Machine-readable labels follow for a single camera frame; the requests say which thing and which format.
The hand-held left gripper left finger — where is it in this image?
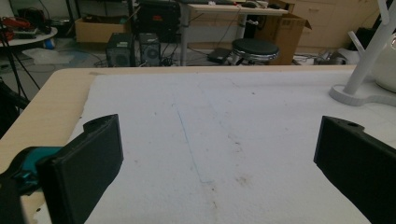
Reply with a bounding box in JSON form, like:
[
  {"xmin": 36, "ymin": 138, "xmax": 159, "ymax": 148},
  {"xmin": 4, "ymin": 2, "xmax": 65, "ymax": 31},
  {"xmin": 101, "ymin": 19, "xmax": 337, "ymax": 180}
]
[{"xmin": 36, "ymin": 113, "xmax": 124, "ymax": 224}]

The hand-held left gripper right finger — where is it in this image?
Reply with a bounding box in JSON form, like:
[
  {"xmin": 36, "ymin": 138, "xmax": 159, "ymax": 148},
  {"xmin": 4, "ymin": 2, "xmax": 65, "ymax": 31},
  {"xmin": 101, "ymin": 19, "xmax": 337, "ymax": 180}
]
[{"xmin": 313, "ymin": 115, "xmax": 396, "ymax": 224}]

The white cup tree stand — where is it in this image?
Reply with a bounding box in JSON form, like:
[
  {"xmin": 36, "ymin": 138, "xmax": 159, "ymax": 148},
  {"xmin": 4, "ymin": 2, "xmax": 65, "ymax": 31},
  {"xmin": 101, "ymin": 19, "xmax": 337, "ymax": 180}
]
[{"xmin": 328, "ymin": 0, "xmax": 396, "ymax": 107}]

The white round kettle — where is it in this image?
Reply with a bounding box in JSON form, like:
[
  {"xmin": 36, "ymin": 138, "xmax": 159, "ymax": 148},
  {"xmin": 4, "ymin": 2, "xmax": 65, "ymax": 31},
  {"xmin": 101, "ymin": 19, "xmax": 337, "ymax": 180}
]
[{"xmin": 371, "ymin": 33, "xmax": 396, "ymax": 93}]

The clear plastic bag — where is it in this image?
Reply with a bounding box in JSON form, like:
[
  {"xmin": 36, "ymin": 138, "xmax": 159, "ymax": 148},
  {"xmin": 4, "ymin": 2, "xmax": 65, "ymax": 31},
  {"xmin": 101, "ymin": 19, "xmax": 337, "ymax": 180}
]
[{"xmin": 21, "ymin": 47, "xmax": 76, "ymax": 65}]

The black tripod stand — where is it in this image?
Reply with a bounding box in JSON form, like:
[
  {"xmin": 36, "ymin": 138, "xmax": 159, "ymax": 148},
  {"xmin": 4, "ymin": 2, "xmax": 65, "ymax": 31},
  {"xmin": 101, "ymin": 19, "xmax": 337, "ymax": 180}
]
[{"xmin": 0, "ymin": 24, "xmax": 41, "ymax": 104}]

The black computer tower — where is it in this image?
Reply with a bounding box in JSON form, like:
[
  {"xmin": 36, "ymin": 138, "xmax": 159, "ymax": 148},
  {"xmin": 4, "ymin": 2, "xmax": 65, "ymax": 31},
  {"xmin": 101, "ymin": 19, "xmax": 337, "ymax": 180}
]
[{"xmin": 105, "ymin": 32, "xmax": 135, "ymax": 68}]

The grey computer tower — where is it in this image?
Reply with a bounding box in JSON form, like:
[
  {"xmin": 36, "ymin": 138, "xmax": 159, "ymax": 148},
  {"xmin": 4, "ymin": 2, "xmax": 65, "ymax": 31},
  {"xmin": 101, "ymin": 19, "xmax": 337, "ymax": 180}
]
[{"xmin": 138, "ymin": 33, "xmax": 162, "ymax": 67}]

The flat cardboard box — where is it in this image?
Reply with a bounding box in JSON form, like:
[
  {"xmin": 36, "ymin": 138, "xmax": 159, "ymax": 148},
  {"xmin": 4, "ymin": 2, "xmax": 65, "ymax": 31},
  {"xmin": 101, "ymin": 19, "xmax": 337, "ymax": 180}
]
[{"xmin": 74, "ymin": 16, "xmax": 132, "ymax": 44}]

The white table mat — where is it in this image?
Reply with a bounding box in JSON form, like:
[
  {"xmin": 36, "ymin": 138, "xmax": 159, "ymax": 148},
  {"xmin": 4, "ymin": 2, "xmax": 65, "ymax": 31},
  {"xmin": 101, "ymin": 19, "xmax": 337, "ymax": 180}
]
[{"xmin": 32, "ymin": 68, "xmax": 396, "ymax": 224}]

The round white side table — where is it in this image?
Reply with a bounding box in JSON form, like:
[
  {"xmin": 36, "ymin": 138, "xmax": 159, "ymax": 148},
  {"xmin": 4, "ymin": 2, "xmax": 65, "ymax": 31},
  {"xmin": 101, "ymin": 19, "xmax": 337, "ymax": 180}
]
[{"xmin": 0, "ymin": 25, "xmax": 59, "ymax": 49}]

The wooden drawer cabinet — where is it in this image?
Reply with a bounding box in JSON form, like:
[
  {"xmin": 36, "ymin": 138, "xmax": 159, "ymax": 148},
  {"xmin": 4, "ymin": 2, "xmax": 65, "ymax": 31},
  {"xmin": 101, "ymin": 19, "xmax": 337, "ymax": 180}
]
[{"xmin": 274, "ymin": 0, "xmax": 381, "ymax": 54}]

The open cardboard box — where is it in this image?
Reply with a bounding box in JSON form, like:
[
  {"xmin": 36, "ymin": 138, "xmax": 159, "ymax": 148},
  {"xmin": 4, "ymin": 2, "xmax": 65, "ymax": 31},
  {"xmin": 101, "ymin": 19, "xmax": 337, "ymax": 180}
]
[{"xmin": 255, "ymin": 12, "xmax": 313, "ymax": 65}]

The black round stool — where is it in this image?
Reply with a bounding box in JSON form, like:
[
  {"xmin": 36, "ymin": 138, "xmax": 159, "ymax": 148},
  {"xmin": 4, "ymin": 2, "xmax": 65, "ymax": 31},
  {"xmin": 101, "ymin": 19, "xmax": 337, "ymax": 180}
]
[{"xmin": 231, "ymin": 37, "xmax": 280, "ymax": 65}]

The black equipment case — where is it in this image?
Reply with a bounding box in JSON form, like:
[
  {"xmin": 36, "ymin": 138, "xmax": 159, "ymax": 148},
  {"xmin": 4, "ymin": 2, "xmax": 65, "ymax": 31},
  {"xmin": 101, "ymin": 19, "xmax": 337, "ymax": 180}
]
[{"xmin": 135, "ymin": 0, "xmax": 182, "ymax": 43}]

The black power adapter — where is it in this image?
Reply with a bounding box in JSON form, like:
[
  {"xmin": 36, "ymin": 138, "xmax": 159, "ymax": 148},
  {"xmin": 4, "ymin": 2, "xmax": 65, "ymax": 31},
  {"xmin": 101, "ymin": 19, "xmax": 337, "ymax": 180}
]
[{"xmin": 206, "ymin": 47, "xmax": 233, "ymax": 64}]

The light wooden desk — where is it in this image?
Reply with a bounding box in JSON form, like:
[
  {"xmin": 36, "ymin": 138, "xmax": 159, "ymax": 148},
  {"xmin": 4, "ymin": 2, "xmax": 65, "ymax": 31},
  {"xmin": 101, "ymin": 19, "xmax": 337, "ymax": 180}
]
[{"xmin": 178, "ymin": 2, "xmax": 290, "ymax": 67}]

